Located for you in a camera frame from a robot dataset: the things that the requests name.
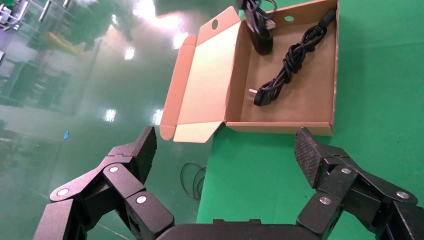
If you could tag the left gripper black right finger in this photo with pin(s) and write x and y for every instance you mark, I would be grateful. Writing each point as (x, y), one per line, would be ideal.
(341, 182)

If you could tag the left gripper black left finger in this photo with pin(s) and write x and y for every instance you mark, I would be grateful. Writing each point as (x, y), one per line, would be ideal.
(119, 179)

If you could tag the black power adapter brick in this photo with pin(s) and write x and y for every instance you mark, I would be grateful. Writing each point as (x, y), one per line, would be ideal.
(263, 43)

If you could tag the flat brown cardboard mailer box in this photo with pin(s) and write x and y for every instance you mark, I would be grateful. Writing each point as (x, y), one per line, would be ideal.
(205, 82)

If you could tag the small blue scrap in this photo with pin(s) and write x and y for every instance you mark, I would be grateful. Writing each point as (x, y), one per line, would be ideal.
(66, 135)

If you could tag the green tablecloth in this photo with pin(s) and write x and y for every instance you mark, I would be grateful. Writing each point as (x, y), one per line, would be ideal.
(377, 82)

